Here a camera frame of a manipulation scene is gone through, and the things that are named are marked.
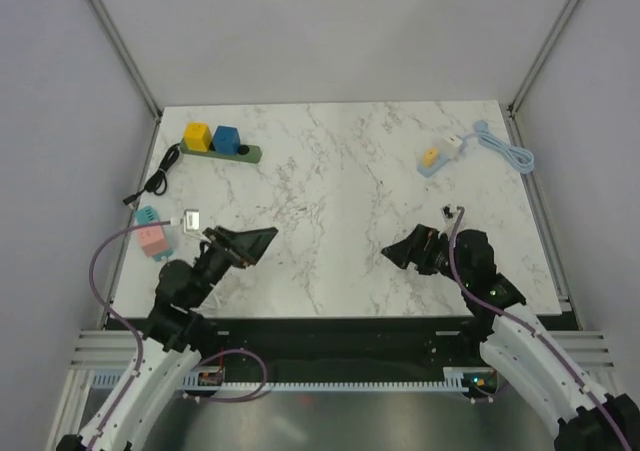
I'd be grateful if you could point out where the yellow cube plug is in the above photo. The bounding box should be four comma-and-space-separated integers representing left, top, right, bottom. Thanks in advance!
183, 122, 212, 153

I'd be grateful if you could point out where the small yellow plug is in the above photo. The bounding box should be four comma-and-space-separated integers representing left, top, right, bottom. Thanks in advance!
421, 147, 440, 168

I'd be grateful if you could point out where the green power strip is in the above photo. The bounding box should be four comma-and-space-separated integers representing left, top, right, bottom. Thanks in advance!
179, 140, 262, 164

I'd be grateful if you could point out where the pink cube socket adapter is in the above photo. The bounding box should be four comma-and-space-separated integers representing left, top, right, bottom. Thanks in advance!
136, 226, 170, 257

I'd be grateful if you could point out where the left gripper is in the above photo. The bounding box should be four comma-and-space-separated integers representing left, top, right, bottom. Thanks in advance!
188, 223, 277, 306

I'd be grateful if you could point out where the light blue coiled cable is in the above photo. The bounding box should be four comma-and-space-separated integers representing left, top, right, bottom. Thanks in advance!
457, 119, 536, 175

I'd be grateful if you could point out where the aluminium frame rail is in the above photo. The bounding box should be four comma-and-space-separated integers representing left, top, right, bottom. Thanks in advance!
69, 330, 614, 371

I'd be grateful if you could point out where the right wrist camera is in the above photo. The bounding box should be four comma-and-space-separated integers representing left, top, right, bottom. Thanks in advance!
441, 204, 463, 223

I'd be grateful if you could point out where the teal power strip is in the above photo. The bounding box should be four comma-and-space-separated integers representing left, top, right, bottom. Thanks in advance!
135, 206, 173, 262

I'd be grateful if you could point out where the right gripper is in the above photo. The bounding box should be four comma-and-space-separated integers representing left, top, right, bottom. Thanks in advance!
380, 223, 470, 287

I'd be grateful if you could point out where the small white plug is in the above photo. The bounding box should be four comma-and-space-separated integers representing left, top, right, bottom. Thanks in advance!
440, 135, 465, 159

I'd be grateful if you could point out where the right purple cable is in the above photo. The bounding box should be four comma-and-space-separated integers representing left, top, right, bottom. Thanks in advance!
448, 206, 634, 451

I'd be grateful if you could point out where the black power cable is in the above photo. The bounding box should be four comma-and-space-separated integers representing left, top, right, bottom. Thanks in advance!
123, 143, 182, 208

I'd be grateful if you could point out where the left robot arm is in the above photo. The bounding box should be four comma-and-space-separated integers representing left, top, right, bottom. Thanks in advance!
57, 226, 278, 450

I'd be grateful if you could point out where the light blue power strip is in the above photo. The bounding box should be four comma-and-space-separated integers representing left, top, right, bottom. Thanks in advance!
417, 153, 453, 178

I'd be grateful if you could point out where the purple cable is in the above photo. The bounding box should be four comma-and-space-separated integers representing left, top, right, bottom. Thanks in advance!
448, 206, 634, 451
88, 220, 269, 402

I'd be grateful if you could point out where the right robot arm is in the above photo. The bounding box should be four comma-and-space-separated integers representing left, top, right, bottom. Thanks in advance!
381, 225, 639, 450

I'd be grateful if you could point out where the white cable duct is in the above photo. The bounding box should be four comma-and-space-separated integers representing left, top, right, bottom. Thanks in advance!
92, 366, 496, 392

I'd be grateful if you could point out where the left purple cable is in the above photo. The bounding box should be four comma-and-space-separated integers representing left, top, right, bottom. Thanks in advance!
88, 220, 269, 402

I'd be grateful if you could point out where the blue cube plug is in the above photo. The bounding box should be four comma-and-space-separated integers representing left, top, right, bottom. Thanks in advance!
213, 126, 241, 155

